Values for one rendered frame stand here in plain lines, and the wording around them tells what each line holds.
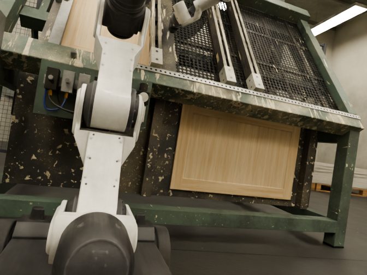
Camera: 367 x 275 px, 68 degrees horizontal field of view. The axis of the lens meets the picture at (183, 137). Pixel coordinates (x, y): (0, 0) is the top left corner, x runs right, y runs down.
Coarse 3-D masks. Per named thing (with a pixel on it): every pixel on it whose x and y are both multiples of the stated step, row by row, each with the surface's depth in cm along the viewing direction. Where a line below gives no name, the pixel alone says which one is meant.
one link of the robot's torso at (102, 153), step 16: (80, 96) 78; (80, 112) 79; (80, 128) 85; (80, 144) 81; (96, 144) 80; (112, 144) 82; (128, 144) 85; (96, 160) 78; (112, 160) 80; (96, 176) 77; (112, 176) 78; (80, 192) 73; (96, 192) 75; (112, 192) 76; (80, 208) 71; (96, 208) 72; (112, 208) 74
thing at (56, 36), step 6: (72, 0) 150; (66, 6) 146; (60, 12) 141; (66, 12) 143; (60, 18) 139; (66, 18) 140; (54, 24) 135; (60, 24) 136; (66, 24) 140; (54, 30) 133; (60, 30) 134; (54, 36) 130; (60, 36) 132; (54, 42) 128; (60, 42) 130
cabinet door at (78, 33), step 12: (84, 0) 157; (96, 0) 162; (72, 12) 148; (84, 12) 152; (72, 24) 143; (84, 24) 146; (72, 36) 138; (84, 36) 141; (108, 36) 148; (84, 48) 136; (144, 48) 152; (144, 60) 147
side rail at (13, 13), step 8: (0, 0) 130; (8, 0) 132; (16, 0) 135; (24, 0) 146; (0, 8) 127; (8, 8) 129; (16, 8) 137; (8, 16) 127; (16, 16) 138; (8, 24) 129; (8, 32) 131
